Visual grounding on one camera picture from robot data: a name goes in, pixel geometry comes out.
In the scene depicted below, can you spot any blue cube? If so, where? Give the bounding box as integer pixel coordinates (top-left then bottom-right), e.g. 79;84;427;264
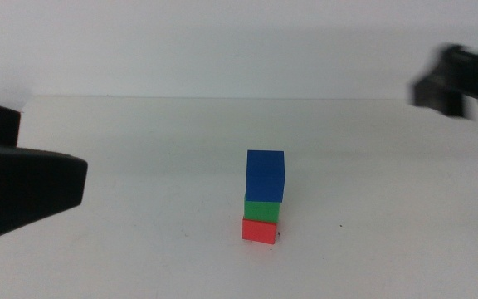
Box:
245;149;285;203

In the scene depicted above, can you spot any red cube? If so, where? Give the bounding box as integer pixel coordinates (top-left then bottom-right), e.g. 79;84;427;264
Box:
241;218;279;245

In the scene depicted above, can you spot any green cube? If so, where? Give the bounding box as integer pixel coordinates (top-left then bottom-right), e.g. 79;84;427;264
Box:
243;198;281;224

